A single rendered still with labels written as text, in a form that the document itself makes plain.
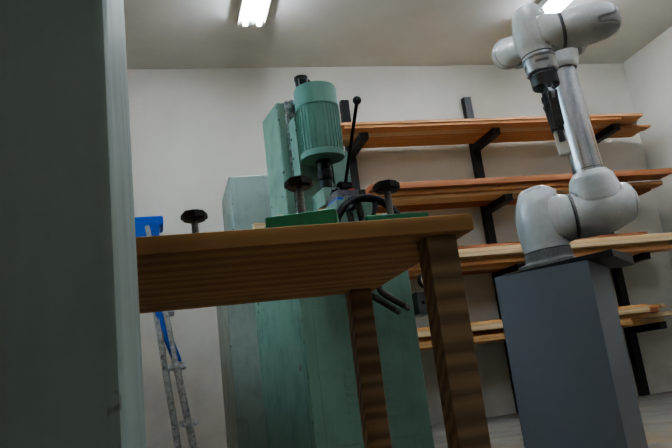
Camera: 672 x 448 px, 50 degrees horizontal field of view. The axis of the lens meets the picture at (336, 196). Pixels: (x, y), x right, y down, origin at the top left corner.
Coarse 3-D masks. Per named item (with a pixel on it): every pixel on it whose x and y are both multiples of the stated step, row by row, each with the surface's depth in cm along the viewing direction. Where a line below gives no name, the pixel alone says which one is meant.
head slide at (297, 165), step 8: (296, 128) 299; (296, 136) 298; (296, 144) 298; (296, 152) 298; (296, 160) 298; (296, 168) 298; (304, 168) 295; (312, 168) 297; (312, 176) 296; (304, 192) 292; (312, 192) 294; (312, 208) 292
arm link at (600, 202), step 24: (576, 48) 251; (576, 72) 252; (576, 96) 247; (576, 120) 245; (576, 144) 244; (576, 168) 244; (600, 168) 240; (576, 192) 239; (600, 192) 236; (624, 192) 235; (576, 216) 236; (600, 216) 235; (624, 216) 235
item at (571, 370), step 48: (528, 288) 229; (576, 288) 221; (528, 336) 227; (576, 336) 219; (528, 384) 224; (576, 384) 217; (624, 384) 223; (528, 432) 222; (576, 432) 215; (624, 432) 208
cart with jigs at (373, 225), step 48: (384, 192) 123; (144, 240) 92; (192, 240) 93; (240, 240) 94; (288, 240) 96; (336, 240) 97; (384, 240) 101; (432, 240) 102; (144, 288) 116; (192, 288) 122; (240, 288) 128; (288, 288) 135; (336, 288) 143; (432, 288) 101; (432, 336) 102; (480, 384) 98; (384, 432) 141; (480, 432) 96
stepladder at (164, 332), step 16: (144, 224) 322; (160, 224) 326; (160, 320) 312; (160, 336) 310; (160, 352) 308; (176, 352) 310; (176, 368) 307; (176, 384) 326; (176, 416) 305; (176, 432) 300; (192, 432) 301
